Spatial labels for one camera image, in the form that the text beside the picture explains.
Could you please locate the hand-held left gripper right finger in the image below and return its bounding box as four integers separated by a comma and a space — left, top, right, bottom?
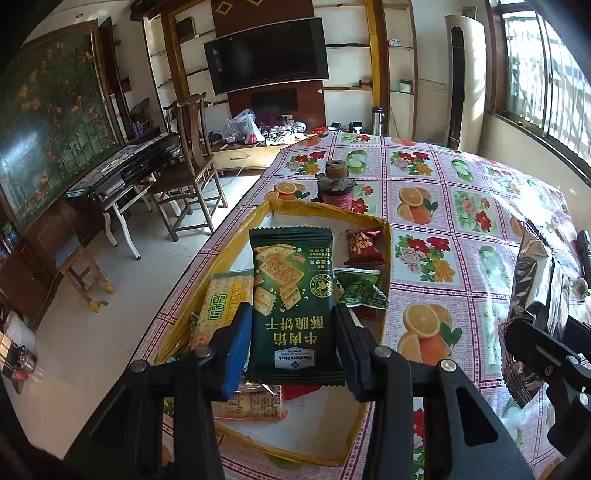
333, 307, 536, 480

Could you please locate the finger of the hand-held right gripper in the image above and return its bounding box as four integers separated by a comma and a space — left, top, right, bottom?
503, 322, 585, 385
567, 316, 591, 354

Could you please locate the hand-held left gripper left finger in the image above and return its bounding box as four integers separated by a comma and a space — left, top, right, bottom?
65, 307, 254, 480

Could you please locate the orange label cracker pack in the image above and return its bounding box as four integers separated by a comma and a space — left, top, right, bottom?
213, 384, 288, 422

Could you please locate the yellow-green label cracker pack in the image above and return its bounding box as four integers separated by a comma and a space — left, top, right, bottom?
191, 271, 256, 352

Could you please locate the yellow cardboard tray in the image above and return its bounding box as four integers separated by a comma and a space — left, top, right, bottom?
154, 198, 394, 468

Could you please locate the silver foil packet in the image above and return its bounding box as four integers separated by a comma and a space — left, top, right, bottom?
498, 220, 570, 408

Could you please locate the green pea snack packet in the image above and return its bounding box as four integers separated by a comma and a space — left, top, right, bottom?
334, 267, 389, 308

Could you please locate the dark green cracker packet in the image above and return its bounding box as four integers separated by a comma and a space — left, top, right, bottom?
247, 225, 348, 387

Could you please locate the red triangular snack packet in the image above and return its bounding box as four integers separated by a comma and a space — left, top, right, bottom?
343, 227, 387, 267

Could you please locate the black flashlight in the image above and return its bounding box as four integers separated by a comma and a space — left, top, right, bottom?
577, 230, 591, 283

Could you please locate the floral vinyl tablecloth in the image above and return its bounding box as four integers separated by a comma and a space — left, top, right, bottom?
131, 129, 591, 480

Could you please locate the black jar with cork lid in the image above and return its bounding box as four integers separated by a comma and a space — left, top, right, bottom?
315, 158, 357, 216

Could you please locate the small wooden stool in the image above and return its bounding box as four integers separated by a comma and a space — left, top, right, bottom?
54, 234, 117, 315

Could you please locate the brown wooden chair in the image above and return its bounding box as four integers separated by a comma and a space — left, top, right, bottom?
151, 91, 228, 241

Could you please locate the metal cup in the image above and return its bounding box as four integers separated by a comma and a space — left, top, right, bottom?
13, 350, 38, 376

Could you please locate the low wooden cabinet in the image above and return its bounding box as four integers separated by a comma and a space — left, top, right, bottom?
209, 133, 306, 172

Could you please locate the white cup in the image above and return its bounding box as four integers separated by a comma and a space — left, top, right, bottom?
4, 313, 36, 352

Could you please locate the black folding table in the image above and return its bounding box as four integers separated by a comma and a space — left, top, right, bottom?
64, 133, 182, 260

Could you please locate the clear plastic bag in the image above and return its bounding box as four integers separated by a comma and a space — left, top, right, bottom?
221, 107, 265, 145

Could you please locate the pile of clothes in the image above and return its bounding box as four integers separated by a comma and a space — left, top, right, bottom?
260, 114, 308, 142

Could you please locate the cream standing air conditioner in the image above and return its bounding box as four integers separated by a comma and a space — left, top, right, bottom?
442, 13, 486, 151

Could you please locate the large flower painting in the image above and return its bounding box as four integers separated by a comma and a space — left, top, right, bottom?
0, 27, 122, 232

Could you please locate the black television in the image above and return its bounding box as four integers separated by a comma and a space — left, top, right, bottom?
202, 15, 332, 96

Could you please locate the wooden frame window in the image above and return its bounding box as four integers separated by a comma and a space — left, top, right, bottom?
487, 0, 591, 164

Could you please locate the wooden wall shelf unit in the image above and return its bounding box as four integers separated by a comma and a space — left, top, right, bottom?
131, 0, 419, 139

